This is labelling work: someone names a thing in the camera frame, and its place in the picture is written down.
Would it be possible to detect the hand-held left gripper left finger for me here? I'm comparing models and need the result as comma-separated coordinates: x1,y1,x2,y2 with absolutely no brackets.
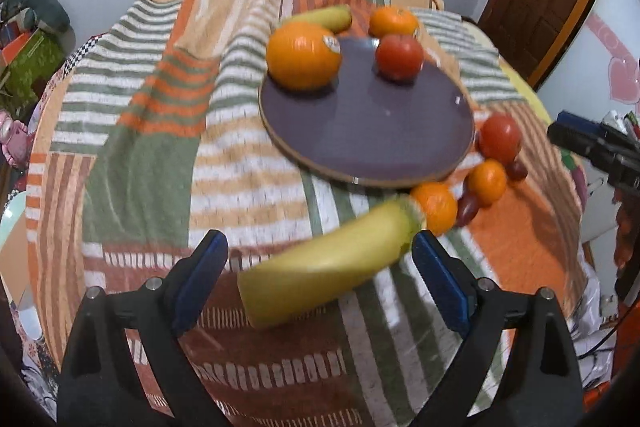
56,229,231,427

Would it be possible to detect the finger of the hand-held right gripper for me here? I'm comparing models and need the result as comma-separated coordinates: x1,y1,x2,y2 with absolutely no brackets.
547,110,640,190

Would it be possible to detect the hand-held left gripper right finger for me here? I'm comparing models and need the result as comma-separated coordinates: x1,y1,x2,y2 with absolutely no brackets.
411,229,586,427

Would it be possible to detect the yellow banana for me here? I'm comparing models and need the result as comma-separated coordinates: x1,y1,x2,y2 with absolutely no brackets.
237,196,427,330
280,5,353,34

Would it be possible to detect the purple round plate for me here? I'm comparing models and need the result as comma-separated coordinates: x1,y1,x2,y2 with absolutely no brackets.
258,36,476,188

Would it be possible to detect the small mandarin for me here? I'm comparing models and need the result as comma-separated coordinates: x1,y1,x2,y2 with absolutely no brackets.
369,6,420,38
411,182,458,238
468,159,509,208

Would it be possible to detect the yellow bed sheet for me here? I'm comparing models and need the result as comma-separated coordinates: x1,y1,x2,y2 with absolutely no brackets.
500,57,551,120

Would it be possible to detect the red tomato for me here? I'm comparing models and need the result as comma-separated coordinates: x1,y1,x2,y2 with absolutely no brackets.
375,34,425,82
479,114,523,166

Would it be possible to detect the striped orange green blanket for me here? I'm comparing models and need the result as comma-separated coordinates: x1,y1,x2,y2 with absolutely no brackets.
0,0,588,427

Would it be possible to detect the white plastic bag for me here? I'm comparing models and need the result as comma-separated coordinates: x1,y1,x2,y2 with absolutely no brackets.
570,267,616,358

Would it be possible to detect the pink toy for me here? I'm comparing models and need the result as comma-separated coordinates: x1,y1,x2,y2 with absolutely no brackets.
0,109,31,168

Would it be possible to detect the large orange with sticker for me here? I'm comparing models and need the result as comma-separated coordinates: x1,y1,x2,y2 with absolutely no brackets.
266,22,343,91

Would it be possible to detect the green cardboard box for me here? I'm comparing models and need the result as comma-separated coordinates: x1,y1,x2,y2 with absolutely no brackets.
0,29,63,102

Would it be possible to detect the grey plush toy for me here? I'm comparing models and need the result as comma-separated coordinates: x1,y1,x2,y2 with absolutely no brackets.
10,0,76,50

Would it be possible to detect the pink wall decoration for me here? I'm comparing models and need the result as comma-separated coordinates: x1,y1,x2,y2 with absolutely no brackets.
585,14,640,105

